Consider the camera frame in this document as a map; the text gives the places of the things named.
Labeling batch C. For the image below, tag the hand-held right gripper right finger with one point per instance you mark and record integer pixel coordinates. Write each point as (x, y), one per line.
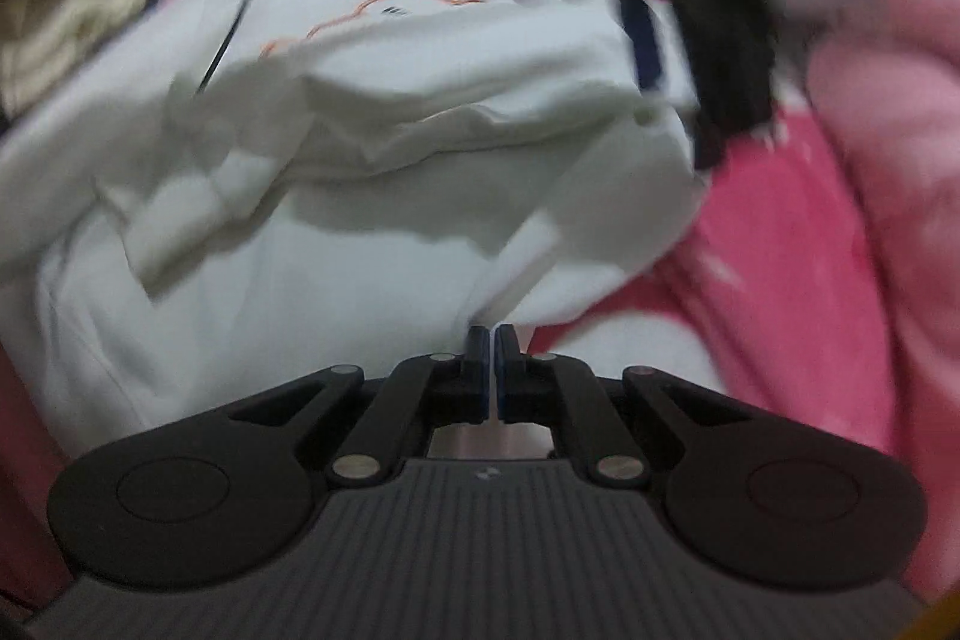
(510, 377)

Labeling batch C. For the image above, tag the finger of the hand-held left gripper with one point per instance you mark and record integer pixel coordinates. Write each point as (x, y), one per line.
(727, 70)
(646, 48)

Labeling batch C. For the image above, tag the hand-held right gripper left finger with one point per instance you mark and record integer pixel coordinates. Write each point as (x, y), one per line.
(476, 377)

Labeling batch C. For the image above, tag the white bear print hoodie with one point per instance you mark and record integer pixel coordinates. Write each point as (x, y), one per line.
(337, 220)

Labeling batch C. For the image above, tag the pink grey patchwork quilt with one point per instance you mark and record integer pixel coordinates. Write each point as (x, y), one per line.
(885, 123)

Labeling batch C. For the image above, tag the pink floral blanket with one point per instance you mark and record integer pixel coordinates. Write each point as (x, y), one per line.
(750, 280)

